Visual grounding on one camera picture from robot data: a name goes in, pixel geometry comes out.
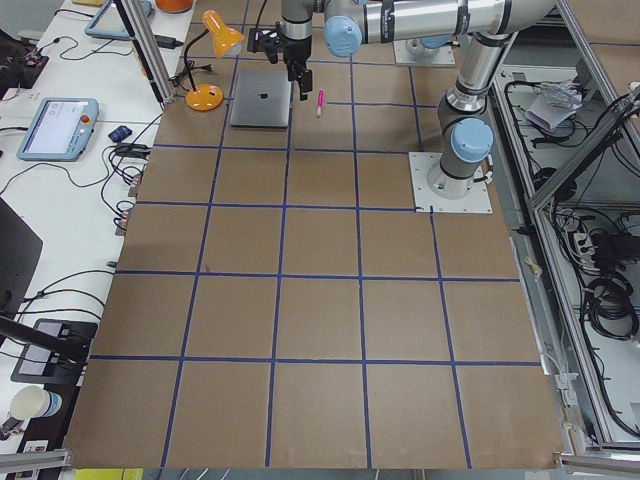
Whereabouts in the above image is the black cable bundle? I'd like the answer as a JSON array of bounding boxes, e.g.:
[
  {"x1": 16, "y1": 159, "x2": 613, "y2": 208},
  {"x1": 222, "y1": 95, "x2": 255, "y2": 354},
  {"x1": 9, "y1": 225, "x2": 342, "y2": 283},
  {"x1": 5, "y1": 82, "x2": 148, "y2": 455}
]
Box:
[{"x1": 582, "y1": 277, "x2": 639, "y2": 341}]

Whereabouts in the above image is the orange desk lamp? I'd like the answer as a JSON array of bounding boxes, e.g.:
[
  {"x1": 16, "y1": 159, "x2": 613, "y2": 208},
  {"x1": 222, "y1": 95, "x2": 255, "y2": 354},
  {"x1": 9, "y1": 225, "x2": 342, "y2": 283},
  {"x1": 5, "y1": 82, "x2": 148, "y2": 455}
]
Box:
[{"x1": 182, "y1": 9, "x2": 246, "y2": 113}]

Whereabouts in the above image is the black monitor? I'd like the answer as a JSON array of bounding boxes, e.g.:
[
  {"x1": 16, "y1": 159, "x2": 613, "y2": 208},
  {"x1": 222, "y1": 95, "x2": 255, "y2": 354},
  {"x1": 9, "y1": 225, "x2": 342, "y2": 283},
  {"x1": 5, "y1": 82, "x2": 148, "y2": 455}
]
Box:
[{"x1": 0, "y1": 200, "x2": 43, "y2": 319}]

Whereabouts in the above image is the white paper cup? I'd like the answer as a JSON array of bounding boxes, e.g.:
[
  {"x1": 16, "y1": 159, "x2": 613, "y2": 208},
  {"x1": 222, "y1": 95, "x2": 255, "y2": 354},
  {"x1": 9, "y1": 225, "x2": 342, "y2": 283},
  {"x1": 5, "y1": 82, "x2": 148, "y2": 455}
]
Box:
[{"x1": 9, "y1": 385, "x2": 63, "y2": 420}]

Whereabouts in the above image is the pink marker pen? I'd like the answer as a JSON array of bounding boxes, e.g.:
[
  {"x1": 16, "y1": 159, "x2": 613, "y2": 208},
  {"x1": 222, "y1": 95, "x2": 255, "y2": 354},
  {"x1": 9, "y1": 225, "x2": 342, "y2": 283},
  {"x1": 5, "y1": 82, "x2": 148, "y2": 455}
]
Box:
[{"x1": 316, "y1": 89, "x2": 325, "y2": 118}]

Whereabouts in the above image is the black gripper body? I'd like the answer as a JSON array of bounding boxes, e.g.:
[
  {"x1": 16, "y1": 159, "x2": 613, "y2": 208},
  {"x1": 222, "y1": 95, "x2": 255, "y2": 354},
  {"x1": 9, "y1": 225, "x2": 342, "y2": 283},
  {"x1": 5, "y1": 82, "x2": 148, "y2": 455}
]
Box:
[{"x1": 280, "y1": 19, "x2": 312, "y2": 65}]

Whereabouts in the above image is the aluminium frame post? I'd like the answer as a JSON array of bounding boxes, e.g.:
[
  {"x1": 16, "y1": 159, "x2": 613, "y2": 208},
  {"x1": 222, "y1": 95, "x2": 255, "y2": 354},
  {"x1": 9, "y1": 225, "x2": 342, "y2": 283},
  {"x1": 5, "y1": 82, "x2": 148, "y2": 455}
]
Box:
[{"x1": 114, "y1": 0, "x2": 175, "y2": 105}]

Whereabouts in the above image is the black monitor stand base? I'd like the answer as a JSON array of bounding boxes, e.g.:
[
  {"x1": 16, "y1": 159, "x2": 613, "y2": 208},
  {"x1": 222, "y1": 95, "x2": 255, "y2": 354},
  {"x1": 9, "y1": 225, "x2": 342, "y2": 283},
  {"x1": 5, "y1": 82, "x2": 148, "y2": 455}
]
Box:
[{"x1": 10, "y1": 318, "x2": 98, "y2": 385}]

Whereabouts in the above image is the white power strip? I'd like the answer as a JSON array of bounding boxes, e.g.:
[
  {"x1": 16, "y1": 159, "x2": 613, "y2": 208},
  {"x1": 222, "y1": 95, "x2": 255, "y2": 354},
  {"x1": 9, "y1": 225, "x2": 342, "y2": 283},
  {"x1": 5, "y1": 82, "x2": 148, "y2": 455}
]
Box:
[{"x1": 569, "y1": 224, "x2": 595, "y2": 269}]

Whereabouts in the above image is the orange round object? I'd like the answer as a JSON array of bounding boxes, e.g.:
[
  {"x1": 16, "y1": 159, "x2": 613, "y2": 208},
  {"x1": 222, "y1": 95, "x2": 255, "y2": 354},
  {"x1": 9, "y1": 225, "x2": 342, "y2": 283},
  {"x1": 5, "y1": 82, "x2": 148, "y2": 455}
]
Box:
[{"x1": 155, "y1": 0, "x2": 193, "y2": 14}]

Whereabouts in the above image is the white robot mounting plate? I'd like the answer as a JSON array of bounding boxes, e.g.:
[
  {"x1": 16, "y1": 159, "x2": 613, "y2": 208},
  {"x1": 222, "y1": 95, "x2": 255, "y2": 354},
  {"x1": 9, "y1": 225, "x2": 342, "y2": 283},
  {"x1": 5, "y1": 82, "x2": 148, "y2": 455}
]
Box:
[{"x1": 409, "y1": 152, "x2": 493, "y2": 215}]

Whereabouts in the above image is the blue teach pendant tablet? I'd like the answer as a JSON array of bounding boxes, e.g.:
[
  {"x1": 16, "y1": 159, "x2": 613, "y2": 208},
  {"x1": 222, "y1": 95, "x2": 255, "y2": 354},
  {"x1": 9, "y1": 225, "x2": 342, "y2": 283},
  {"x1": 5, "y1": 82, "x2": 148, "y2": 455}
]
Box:
[{"x1": 16, "y1": 97, "x2": 100, "y2": 162}]

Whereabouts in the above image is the grey closed laptop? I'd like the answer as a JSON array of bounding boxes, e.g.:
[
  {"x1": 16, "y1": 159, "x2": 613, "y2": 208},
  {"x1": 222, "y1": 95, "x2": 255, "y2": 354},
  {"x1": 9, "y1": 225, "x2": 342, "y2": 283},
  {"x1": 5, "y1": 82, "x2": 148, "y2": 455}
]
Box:
[{"x1": 230, "y1": 70, "x2": 291, "y2": 129}]

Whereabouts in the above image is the small dark blue box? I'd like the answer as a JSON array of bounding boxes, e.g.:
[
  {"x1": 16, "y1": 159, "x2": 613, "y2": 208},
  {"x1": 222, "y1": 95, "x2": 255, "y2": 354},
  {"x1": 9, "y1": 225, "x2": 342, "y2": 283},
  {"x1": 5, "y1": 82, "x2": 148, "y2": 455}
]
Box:
[{"x1": 108, "y1": 125, "x2": 132, "y2": 143}]

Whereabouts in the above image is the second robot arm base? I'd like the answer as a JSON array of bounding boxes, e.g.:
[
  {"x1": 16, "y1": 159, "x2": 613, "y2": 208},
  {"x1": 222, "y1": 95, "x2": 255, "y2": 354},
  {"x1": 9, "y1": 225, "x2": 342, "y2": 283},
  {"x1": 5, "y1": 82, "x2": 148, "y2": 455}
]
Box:
[{"x1": 392, "y1": 39, "x2": 459, "y2": 66}]

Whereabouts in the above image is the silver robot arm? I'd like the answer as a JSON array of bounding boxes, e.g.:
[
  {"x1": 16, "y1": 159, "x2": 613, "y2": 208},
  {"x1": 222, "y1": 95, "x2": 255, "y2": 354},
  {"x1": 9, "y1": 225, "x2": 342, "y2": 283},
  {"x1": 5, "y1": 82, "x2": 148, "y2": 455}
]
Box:
[{"x1": 276, "y1": 1, "x2": 554, "y2": 199}]

